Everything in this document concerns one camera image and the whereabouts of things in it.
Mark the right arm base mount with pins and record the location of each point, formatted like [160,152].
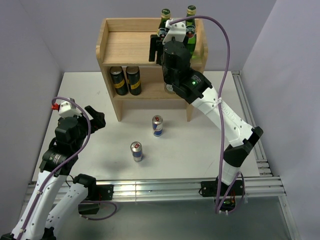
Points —
[210,189]

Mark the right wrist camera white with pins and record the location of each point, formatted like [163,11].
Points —
[176,29]

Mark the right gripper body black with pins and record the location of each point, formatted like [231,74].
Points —
[167,77]

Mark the aluminium rail front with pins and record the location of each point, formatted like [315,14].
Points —
[185,189]

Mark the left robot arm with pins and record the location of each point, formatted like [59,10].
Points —
[41,219]

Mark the clear glass bottle left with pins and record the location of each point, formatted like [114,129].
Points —
[168,88]

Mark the aluminium rail right side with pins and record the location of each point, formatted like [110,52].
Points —
[260,156]

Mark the wooden two-tier shelf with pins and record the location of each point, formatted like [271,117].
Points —
[124,42]

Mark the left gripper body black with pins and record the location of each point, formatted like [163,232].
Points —
[84,128]

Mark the blue silver can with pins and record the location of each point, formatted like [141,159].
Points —
[137,151]
[157,125]

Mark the black gold can front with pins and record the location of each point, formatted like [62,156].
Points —
[118,79]

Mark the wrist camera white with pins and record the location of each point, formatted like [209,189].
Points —
[66,108]
[176,29]

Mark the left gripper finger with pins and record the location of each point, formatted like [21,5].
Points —
[95,128]
[98,118]

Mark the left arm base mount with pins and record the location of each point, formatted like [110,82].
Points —
[99,193]

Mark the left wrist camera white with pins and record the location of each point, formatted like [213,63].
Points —
[66,108]

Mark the blue silver can front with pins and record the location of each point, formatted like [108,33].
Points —
[137,151]

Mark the black gold can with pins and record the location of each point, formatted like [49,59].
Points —
[118,79]
[133,79]

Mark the green Perrier bottle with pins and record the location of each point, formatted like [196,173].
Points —
[162,30]
[191,29]

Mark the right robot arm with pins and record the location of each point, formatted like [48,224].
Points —
[198,91]

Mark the aluminium rail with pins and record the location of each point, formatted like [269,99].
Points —
[260,156]
[185,189]

